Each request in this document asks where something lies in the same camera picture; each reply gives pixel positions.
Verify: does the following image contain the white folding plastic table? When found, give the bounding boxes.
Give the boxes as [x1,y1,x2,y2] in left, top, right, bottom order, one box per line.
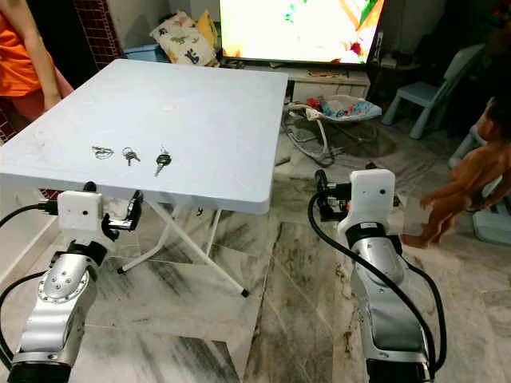
[0,57,289,299]

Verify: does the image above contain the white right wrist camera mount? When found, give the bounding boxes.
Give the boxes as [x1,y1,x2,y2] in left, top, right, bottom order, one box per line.
[335,167,398,240]

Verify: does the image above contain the unclothed small child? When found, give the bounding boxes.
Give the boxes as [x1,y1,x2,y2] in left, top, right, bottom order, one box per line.
[402,96,511,250]

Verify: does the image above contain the yellow cushion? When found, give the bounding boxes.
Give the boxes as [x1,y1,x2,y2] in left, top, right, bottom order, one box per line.
[196,10,220,49]

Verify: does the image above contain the small silver keys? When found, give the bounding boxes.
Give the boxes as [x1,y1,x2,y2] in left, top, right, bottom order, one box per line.
[121,147,141,168]

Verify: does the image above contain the person in orange clothes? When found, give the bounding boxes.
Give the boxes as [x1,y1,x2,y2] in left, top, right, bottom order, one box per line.
[0,0,73,122]

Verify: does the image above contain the long black left arm cable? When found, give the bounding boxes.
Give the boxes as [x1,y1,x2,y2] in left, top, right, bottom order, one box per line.
[0,199,61,232]

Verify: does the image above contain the light blue child chair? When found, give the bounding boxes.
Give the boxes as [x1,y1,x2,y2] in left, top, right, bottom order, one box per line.
[381,43,488,141]

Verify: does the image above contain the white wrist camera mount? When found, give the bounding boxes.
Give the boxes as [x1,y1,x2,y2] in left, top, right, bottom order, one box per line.
[335,167,398,240]
[57,190,106,245]

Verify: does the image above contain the pale blue plastic basin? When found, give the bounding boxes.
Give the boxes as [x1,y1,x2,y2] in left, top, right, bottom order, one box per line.
[473,199,511,247]

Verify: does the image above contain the blue plastic box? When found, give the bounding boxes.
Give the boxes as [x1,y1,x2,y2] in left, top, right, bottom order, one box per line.
[124,44,164,64]

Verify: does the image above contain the white television stand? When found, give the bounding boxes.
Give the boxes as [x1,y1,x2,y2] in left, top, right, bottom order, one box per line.
[220,57,372,103]

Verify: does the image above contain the black-headed key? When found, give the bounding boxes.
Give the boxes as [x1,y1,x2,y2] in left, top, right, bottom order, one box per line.
[154,145,172,178]

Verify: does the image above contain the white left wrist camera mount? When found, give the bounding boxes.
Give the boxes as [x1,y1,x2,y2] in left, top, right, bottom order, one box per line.
[57,190,106,245]

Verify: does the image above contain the short black right arm cable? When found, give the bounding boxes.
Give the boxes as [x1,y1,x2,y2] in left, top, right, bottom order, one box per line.
[407,263,448,369]

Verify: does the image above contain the short black arm cable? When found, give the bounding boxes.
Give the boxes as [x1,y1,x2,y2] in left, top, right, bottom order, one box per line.
[407,263,448,369]
[0,270,53,372]

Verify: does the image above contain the short black left arm cable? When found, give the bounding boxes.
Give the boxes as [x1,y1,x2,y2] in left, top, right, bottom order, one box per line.
[0,270,53,372]

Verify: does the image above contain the baby bouncer seat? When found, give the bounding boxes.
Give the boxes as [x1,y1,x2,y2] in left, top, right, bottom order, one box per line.
[283,94,382,168]

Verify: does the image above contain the flat screen television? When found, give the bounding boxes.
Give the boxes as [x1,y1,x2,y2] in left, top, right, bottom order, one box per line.
[218,0,386,66]

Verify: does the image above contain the dinosaur print pillow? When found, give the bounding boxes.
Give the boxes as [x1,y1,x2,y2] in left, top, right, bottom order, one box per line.
[149,10,219,68]

